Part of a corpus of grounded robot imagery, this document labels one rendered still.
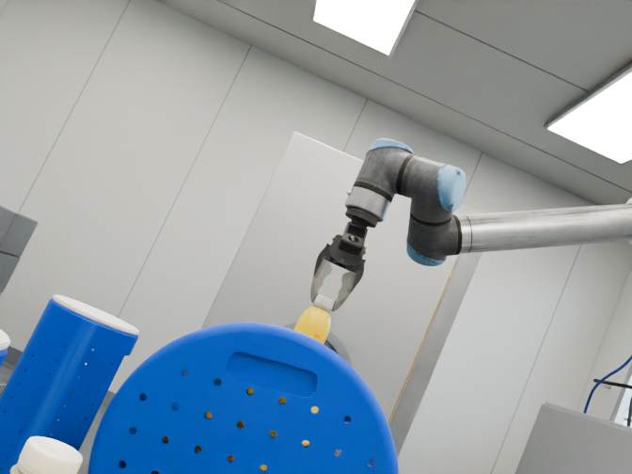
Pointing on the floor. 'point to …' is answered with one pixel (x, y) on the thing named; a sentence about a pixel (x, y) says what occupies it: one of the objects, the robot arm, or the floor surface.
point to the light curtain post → (432, 347)
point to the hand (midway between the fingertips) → (324, 300)
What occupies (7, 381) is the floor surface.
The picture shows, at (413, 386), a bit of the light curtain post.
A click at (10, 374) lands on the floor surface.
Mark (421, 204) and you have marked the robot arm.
